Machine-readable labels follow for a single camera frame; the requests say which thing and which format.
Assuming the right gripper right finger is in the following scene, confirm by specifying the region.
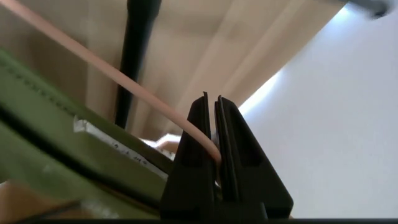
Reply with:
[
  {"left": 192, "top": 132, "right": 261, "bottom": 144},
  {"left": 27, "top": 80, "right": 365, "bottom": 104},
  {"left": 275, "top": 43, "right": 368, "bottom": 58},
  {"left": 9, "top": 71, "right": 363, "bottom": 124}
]
[{"left": 214, "top": 94, "right": 294, "bottom": 220}]

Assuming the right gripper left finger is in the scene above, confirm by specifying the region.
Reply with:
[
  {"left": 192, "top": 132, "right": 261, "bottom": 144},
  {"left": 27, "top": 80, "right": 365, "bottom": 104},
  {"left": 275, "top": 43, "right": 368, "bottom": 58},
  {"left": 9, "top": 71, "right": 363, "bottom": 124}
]
[{"left": 159, "top": 91, "right": 219, "bottom": 220}]

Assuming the pink clothes hanger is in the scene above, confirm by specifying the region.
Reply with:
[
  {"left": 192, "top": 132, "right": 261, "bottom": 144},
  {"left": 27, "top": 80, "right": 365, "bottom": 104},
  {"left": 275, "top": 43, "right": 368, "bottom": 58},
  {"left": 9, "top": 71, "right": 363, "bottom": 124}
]
[{"left": 0, "top": 0, "right": 223, "bottom": 166}]

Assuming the green printed shirt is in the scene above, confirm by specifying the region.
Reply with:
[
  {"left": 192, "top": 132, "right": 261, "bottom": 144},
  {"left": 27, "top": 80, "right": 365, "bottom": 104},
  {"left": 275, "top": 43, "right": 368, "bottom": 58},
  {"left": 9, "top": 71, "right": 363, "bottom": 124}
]
[{"left": 0, "top": 46, "right": 175, "bottom": 220}]

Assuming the black clothes rack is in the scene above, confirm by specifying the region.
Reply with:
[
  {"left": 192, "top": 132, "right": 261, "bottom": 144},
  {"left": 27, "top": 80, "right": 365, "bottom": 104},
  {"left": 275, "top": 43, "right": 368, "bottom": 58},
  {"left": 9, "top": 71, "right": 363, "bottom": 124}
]
[{"left": 114, "top": 0, "right": 391, "bottom": 130}]

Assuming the beige curtain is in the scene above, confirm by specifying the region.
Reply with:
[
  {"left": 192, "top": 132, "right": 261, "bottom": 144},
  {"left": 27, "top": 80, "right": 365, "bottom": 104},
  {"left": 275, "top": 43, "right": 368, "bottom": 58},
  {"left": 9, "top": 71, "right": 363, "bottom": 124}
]
[{"left": 0, "top": 0, "right": 346, "bottom": 142}]

